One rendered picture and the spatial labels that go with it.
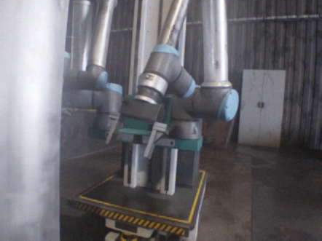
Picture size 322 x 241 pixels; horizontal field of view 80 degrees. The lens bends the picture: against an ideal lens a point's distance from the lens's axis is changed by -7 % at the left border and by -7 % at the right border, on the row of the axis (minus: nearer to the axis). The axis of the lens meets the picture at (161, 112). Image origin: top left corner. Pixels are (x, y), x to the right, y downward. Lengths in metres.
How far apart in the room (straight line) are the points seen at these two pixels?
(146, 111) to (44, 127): 0.27
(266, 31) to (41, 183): 6.29
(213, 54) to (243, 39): 5.42
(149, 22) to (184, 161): 0.96
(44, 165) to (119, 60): 7.20
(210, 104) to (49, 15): 0.72
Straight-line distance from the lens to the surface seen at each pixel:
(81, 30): 1.26
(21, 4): 0.50
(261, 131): 5.63
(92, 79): 0.95
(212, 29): 0.99
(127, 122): 1.32
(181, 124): 1.06
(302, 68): 6.31
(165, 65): 0.65
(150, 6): 1.51
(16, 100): 0.46
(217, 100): 0.95
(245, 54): 6.26
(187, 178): 1.48
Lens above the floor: 0.89
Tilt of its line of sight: 2 degrees down
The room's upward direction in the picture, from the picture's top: 4 degrees clockwise
